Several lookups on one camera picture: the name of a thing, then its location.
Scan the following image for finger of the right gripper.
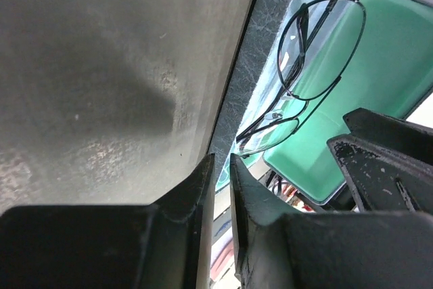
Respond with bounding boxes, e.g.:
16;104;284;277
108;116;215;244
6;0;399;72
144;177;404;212
343;108;432;164
327;135;432;213

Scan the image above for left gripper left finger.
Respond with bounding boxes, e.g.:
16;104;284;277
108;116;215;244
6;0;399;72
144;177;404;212
1;154;215;288

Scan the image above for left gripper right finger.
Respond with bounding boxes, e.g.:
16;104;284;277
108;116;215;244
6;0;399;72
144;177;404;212
230;154;432;288

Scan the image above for blue grey glasses case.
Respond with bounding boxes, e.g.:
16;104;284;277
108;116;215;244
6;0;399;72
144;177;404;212
209;0;432;205

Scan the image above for thin black wire eyeglasses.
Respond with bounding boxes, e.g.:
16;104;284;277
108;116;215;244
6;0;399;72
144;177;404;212
235;0;367;157

